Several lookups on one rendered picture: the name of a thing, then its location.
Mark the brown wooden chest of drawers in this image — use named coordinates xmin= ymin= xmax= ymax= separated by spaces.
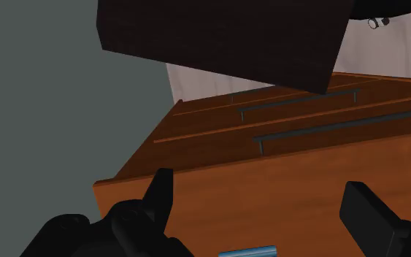
xmin=92 ymin=71 xmax=411 ymax=257

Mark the dark robot stand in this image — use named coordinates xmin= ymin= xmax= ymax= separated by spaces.
xmin=96 ymin=0 xmax=355 ymax=96

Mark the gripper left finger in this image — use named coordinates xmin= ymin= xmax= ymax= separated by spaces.
xmin=20 ymin=167 xmax=194 ymax=257

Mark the blue cylinder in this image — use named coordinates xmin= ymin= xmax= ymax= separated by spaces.
xmin=218 ymin=245 xmax=278 ymax=257

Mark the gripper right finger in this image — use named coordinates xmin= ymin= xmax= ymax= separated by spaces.
xmin=339 ymin=180 xmax=411 ymax=257

